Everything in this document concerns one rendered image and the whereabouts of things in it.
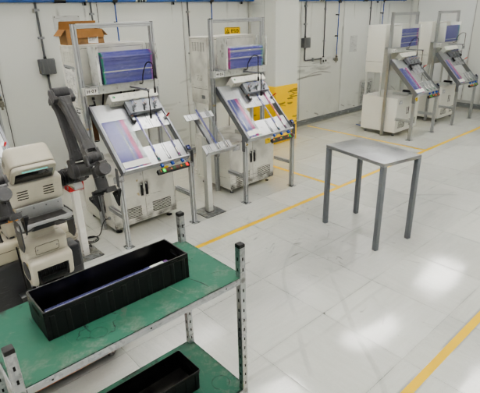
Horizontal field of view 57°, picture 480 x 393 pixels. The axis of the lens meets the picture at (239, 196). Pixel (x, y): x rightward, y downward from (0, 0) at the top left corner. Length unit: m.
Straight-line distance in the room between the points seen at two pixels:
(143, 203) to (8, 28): 2.35
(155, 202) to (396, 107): 4.55
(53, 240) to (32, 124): 3.21
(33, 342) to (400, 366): 2.06
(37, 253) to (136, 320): 1.00
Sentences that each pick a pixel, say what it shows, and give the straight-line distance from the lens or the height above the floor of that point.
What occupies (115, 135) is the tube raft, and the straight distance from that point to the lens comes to 4.09.
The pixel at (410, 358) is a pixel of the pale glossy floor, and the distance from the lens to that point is 3.02.
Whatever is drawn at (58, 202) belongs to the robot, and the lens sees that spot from 2.44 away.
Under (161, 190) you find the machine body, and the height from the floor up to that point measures 0.32.
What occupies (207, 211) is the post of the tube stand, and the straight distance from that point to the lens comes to 4.71.
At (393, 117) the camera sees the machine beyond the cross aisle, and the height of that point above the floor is 0.32.
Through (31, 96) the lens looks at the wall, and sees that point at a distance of 5.57.
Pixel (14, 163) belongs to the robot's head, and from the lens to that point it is 2.30.
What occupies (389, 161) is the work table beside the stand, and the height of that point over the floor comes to 0.80.
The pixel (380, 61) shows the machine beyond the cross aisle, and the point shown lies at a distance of 7.77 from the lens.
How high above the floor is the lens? 1.95
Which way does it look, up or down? 23 degrees down
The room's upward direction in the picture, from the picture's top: 1 degrees counter-clockwise
